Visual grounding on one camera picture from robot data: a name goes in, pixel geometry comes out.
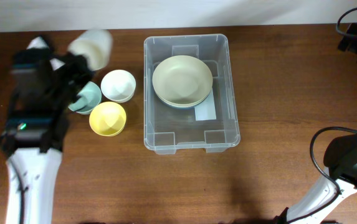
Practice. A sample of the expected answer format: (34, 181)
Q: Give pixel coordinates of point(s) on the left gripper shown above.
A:
(83, 71)

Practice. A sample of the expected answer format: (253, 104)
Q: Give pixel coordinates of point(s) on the cream cup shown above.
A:
(95, 45)

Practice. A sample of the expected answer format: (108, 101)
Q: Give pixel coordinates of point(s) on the cream plate bottom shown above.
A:
(185, 104)

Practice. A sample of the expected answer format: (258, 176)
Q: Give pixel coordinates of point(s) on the blue plate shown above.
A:
(179, 107)

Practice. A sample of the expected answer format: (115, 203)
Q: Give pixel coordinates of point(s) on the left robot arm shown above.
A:
(33, 137)

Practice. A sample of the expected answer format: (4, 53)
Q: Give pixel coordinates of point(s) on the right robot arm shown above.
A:
(338, 180)

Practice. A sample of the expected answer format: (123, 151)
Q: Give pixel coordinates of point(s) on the mint green small bowl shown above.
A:
(88, 98)

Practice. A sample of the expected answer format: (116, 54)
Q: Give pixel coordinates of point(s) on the white small bowl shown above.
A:
(118, 86)

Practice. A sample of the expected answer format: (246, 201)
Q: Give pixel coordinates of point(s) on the yellow small bowl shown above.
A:
(108, 119)

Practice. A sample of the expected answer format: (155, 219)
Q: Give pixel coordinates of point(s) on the clear plastic storage bin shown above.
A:
(168, 129)

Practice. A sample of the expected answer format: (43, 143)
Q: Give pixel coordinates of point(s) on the white label in bin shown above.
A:
(206, 110)

